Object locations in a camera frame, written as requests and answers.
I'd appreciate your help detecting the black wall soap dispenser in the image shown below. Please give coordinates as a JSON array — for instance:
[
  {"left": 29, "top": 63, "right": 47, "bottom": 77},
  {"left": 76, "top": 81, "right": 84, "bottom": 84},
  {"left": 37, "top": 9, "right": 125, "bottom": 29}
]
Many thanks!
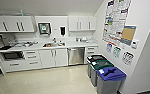
[{"left": 59, "top": 25, "right": 67, "bottom": 37}]

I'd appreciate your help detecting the chrome sink faucet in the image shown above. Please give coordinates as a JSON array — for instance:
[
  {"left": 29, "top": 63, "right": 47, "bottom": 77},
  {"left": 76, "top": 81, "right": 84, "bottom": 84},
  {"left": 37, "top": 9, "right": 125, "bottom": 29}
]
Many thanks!
[{"left": 51, "top": 36, "right": 58, "bottom": 44}]

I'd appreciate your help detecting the stainless steel dishwasher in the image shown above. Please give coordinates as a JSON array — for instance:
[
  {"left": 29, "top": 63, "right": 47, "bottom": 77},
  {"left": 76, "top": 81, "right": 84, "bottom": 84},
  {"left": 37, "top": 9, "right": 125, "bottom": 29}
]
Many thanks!
[{"left": 67, "top": 46, "right": 86, "bottom": 66}]

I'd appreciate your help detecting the white wall cabinet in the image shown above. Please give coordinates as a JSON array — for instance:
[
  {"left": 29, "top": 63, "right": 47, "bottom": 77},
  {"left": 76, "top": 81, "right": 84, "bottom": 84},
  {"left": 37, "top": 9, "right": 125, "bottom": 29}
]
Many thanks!
[
  {"left": 0, "top": 14, "right": 37, "bottom": 34},
  {"left": 67, "top": 15, "right": 98, "bottom": 32}
]

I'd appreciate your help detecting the small green wall sign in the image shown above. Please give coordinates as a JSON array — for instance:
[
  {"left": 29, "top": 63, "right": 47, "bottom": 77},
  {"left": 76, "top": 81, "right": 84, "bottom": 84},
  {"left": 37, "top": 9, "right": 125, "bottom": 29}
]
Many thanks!
[{"left": 112, "top": 45, "right": 123, "bottom": 59}]

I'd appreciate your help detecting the small white wall sign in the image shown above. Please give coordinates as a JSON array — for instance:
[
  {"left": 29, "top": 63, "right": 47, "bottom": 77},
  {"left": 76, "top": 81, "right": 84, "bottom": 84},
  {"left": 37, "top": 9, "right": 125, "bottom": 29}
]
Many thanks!
[{"left": 121, "top": 50, "right": 135, "bottom": 66}]

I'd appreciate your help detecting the white wall thermostat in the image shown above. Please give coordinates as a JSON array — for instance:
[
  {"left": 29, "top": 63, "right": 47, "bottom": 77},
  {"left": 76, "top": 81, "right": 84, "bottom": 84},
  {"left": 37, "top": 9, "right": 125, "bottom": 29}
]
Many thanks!
[{"left": 130, "top": 38, "right": 140, "bottom": 50}]

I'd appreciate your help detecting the grey bin black lid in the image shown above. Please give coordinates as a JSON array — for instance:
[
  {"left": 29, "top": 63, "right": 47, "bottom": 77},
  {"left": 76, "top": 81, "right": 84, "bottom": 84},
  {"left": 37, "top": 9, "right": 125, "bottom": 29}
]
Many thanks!
[{"left": 86, "top": 54, "right": 109, "bottom": 78}]

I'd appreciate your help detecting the blue dish soap bottle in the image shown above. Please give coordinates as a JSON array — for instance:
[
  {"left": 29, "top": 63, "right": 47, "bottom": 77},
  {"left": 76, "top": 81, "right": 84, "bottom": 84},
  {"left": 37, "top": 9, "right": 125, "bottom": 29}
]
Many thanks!
[{"left": 75, "top": 36, "right": 80, "bottom": 43}]

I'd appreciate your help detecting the black built-in microwave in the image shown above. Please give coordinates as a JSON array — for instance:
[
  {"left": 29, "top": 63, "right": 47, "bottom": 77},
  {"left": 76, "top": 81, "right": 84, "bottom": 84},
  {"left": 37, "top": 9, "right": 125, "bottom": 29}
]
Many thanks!
[{"left": 0, "top": 51, "right": 26, "bottom": 62}]

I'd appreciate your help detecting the steel paper towel dispenser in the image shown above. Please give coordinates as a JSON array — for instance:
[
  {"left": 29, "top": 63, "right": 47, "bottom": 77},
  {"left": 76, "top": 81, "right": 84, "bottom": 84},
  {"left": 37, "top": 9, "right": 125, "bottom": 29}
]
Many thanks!
[{"left": 37, "top": 22, "right": 52, "bottom": 36}]

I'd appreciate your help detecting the stainless steel sink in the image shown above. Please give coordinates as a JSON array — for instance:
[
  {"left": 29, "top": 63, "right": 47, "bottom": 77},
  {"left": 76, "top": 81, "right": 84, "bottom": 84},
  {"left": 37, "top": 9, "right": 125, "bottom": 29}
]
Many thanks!
[{"left": 42, "top": 41, "right": 66, "bottom": 49}]

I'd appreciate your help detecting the large wall poster collage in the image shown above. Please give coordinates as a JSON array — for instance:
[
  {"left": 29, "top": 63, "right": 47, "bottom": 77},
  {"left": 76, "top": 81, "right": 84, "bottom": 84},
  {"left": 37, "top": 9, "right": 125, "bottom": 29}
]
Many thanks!
[{"left": 101, "top": 0, "right": 132, "bottom": 46}]

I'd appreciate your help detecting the small blue wall sign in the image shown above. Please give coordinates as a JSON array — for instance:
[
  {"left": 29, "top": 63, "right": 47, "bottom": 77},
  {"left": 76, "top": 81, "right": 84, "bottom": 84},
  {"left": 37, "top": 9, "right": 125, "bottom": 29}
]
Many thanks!
[{"left": 105, "top": 42, "right": 114, "bottom": 54}]

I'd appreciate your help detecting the grey bin blue lid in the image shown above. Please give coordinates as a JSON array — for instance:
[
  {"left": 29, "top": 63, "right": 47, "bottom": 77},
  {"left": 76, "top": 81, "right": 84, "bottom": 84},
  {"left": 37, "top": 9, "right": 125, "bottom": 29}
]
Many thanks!
[{"left": 96, "top": 66, "right": 127, "bottom": 94}]

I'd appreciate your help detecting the brown cork notice board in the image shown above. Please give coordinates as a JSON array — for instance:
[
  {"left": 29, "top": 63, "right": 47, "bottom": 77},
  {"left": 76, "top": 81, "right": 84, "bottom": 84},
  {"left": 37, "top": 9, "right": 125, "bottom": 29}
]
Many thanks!
[{"left": 120, "top": 24, "right": 138, "bottom": 48}]

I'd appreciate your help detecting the light blue bottle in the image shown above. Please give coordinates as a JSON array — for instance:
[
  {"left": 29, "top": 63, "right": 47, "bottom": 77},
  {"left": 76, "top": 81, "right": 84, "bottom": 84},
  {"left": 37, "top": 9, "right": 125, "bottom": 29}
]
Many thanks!
[{"left": 20, "top": 9, "right": 26, "bottom": 17}]

